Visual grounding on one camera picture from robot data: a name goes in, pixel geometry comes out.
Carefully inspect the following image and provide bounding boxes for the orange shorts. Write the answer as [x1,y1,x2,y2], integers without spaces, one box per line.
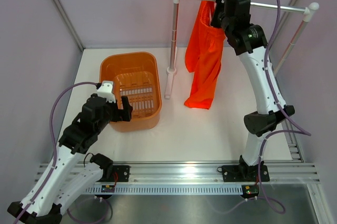
[184,1,225,109]

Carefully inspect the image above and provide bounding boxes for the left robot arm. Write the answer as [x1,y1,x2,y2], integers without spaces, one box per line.
[7,94,133,223]

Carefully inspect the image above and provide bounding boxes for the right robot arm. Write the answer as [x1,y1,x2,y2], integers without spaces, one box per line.
[211,0,295,182]

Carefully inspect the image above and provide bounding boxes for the orange plastic basket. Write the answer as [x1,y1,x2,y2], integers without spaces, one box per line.
[100,52,162,133]

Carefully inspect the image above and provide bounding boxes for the white and metal clothes rack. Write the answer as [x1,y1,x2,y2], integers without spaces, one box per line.
[163,0,320,100]

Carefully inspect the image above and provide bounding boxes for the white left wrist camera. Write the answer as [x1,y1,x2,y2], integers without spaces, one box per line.
[97,80,116,103]

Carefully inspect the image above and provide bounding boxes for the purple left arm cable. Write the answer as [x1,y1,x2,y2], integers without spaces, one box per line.
[13,82,100,224]

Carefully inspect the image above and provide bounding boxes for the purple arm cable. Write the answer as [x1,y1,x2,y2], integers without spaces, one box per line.
[13,82,100,224]
[229,0,312,214]

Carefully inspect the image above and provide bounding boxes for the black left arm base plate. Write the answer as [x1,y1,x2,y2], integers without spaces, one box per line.
[100,165,130,182]

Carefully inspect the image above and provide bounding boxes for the white slotted cable duct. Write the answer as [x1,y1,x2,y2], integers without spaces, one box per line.
[83,184,243,195]

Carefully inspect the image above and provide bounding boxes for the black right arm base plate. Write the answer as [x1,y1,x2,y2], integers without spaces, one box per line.
[217,164,259,182]

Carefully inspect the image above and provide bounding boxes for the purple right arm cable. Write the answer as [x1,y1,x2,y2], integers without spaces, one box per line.
[229,0,312,214]

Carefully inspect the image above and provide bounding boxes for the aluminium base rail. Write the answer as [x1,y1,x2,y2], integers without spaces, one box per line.
[34,162,321,184]

